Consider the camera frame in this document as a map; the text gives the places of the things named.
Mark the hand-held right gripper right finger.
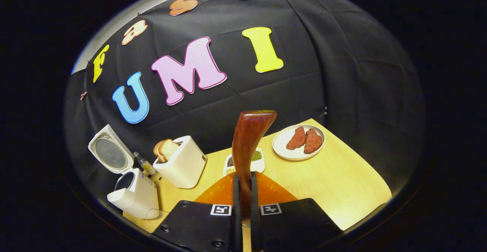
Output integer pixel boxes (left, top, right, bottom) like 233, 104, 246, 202
249, 171, 343, 252

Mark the white round plate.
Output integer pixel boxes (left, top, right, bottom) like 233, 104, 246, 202
272, 124, 326, 161

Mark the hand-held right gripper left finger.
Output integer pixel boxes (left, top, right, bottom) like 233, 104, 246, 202
152, 171, 242, 252

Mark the clear plastic bottle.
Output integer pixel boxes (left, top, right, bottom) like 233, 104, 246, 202
133, 152, 157, 176

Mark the black backdrop cloth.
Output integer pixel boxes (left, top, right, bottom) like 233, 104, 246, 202
65, 0, 426, 207

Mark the red meat piece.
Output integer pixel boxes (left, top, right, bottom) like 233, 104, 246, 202
286, 126, 307, 150
304, 128, 323, 154

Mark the white divided dish of beans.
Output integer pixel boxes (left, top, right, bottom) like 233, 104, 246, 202
223, 148, 266, 176

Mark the white toaster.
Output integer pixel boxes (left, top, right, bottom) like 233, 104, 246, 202
153, 136, 207, 189

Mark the toasted bread slice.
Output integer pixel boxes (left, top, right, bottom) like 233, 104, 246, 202
153, 140, 168, 161
158, 139, 180, 163

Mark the brown wooden spoon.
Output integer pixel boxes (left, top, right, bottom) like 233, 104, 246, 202
232, 110, 277, 218

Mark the white rice cooker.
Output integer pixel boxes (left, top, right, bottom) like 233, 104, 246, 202
88, 124, 160, 220

